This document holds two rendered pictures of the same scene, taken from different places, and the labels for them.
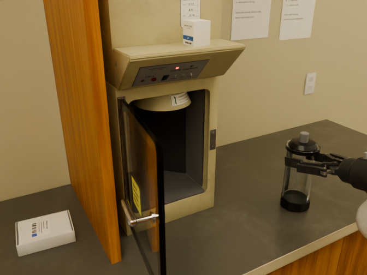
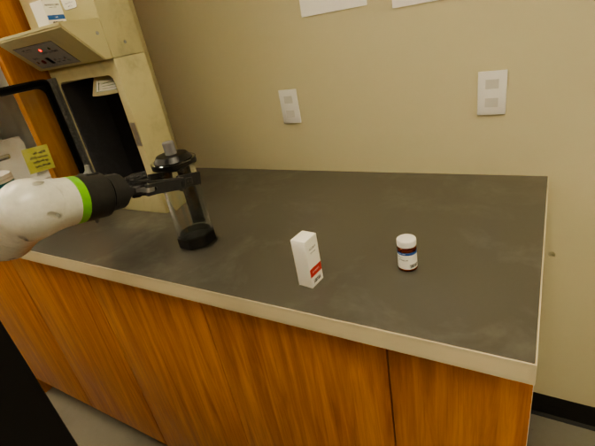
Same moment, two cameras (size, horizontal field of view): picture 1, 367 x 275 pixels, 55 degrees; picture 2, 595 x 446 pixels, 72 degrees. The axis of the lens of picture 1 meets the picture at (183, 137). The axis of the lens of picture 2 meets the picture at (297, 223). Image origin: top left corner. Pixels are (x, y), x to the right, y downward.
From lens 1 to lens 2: 163 cm
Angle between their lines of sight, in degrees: 57
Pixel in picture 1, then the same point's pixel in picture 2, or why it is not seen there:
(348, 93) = not seen: outside the picture
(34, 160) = not seen: hidden behind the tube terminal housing
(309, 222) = (165, 259)
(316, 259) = (169, 310)
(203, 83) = (104, 69)
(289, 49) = (421, 23)
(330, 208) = (205, 262)
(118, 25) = (29, 15)
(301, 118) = (480, 162)
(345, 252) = (218, 334)
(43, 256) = not seen: hidden behind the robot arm
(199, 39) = (40, 20)
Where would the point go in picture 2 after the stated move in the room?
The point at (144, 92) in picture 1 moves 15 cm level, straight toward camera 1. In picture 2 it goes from (65, 75) to (10, 87)
